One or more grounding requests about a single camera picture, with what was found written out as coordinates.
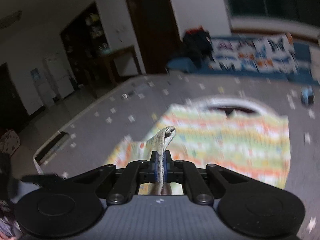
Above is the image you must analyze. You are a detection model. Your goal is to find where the white water dispenser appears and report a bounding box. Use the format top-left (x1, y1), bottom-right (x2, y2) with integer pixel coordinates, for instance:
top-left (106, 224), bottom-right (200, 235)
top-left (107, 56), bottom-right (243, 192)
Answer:
top-left (30, 67), bottom-right (56, 108)

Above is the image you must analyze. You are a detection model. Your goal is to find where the striped cartoon print shirt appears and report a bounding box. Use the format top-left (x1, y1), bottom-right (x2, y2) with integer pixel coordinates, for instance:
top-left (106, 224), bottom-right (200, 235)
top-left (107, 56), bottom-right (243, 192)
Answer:
top-left (106, 96), bottom-right (292, 196)

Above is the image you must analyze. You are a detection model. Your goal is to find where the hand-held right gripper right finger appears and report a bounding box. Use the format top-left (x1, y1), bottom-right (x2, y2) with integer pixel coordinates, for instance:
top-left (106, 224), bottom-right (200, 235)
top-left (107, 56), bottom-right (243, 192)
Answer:
top-left (164, 151), bottom-right (253, 205)

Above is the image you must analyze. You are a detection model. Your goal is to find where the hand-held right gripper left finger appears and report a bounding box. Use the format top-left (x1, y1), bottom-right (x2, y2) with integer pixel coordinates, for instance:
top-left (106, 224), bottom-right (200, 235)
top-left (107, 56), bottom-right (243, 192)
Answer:
top-left (67, 151), bottom-right (160, 205)

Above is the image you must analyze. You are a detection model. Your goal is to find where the blue smartwatch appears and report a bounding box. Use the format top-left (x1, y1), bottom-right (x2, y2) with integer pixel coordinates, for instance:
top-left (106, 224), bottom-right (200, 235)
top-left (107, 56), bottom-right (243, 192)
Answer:
top-left (301, 86), bottom-right (315, 106)

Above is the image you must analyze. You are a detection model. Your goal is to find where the dark brown door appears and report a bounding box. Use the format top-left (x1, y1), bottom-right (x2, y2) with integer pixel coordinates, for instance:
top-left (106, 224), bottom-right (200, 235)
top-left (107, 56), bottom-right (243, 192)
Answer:
top-left (121, 0), bottom-right (182, 75)

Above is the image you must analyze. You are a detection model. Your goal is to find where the black and red bag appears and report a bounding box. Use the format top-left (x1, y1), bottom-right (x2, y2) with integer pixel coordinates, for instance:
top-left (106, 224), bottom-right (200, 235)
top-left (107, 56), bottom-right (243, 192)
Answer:
top-left (182, 26), bottom-right (213, 68)

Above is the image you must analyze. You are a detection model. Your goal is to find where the blue sofa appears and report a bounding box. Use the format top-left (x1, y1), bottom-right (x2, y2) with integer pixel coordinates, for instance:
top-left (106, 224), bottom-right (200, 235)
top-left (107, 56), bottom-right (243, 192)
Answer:
top-left (166, 35), bottom-right (320, 86)

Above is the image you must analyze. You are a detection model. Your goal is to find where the polka dot bag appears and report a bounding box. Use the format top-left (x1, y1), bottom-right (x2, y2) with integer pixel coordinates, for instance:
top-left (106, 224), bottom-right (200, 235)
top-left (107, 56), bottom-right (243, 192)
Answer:
top-left (0, 129), bottom-right (21, 153)

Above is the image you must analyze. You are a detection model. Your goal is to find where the white refrigerator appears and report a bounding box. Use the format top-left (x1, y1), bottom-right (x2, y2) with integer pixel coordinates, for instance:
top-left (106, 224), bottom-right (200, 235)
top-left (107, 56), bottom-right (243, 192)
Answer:
top-left (42, 53), bottom-right (76, 101)

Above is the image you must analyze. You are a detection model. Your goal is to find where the dark wooden cabinet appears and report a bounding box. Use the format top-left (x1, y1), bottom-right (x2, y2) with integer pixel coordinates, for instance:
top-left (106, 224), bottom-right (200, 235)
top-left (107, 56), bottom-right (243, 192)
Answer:
top-left (60, 2), bottom-right (118, 98)

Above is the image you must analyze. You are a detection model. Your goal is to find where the butterfly print pillow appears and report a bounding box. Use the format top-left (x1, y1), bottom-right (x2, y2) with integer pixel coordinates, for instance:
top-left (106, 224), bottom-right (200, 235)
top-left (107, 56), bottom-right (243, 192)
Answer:
top-left (208, 32), bottom-right (300, 75)

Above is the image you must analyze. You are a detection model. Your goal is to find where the brown wooden side table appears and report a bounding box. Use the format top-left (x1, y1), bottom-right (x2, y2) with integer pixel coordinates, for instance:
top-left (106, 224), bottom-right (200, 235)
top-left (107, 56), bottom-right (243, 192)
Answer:
top-left (99, 46), bottom-right (143, 82)

